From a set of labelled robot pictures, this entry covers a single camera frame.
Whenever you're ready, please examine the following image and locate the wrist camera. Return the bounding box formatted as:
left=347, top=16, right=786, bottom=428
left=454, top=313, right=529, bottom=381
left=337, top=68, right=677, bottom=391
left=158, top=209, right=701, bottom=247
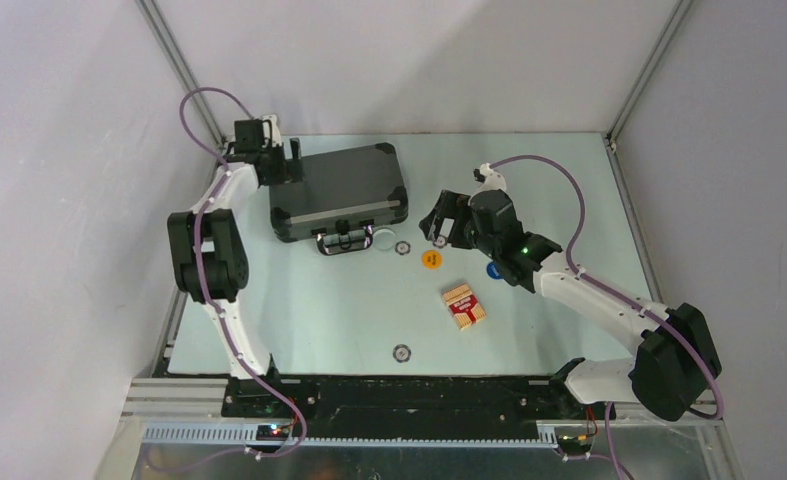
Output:
left=473, top=163, right=507, bottom=195
left=260, top=113, right=283, bottom=148

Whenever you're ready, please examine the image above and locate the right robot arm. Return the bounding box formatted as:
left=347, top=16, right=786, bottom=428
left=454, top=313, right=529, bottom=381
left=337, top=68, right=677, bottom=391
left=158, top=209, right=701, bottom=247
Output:
left=419, top=190, right=722, bottom=421

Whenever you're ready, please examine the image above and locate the clear round disc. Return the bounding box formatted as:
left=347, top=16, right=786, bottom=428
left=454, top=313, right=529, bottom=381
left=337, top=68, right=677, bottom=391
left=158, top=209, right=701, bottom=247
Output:
left=372, top=228, right=398, bottom=251

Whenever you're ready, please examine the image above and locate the poker chip near disc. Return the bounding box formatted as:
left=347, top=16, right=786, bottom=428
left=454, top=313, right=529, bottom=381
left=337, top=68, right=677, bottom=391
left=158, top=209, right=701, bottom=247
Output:
left=394, top=240, right=411, bottom=256

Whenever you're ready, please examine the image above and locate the blue round button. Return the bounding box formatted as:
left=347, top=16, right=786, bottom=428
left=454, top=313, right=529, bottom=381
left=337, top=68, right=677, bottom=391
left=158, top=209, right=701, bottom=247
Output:
left=486, top=262, right=501, bottom=280

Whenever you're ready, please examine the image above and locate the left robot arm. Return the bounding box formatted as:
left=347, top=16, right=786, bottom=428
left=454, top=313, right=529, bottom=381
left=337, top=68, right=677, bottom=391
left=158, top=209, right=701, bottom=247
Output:
left=167, top=114, right=305, bottom=417

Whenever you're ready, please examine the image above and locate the orange round button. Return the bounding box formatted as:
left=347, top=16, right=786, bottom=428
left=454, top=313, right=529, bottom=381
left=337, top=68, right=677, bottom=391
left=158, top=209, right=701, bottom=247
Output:
left=420, top=250, right=443, bottom=270

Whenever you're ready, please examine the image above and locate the poker chip front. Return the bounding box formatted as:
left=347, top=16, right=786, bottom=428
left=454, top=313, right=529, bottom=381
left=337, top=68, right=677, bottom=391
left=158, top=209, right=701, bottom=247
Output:
left=392, top=344, right=412, bottom=363

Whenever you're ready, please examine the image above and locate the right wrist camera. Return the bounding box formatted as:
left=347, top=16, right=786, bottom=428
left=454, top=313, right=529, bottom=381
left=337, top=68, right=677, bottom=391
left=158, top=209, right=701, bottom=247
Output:
left=473, top=163, right=507, bottom=195

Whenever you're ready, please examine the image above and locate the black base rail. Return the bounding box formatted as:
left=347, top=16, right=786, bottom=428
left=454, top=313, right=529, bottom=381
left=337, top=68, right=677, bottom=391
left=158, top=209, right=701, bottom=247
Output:
left=221, top=375, right=607, bottom=441

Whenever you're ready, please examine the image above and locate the red playing card box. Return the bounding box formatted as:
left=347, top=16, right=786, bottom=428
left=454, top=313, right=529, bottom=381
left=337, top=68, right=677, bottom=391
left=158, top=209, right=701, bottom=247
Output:
left=441, top=283, right=487, bottom=330

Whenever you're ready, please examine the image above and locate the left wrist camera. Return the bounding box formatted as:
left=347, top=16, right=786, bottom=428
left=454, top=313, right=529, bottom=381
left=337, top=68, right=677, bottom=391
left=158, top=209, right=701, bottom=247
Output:
left=260, top=113, right=283, bottom=148

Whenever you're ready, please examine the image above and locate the black poker set case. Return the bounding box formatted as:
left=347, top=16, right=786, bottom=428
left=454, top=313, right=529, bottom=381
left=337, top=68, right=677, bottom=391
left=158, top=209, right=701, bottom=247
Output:
left=269, top=142, right=409, bottom=256

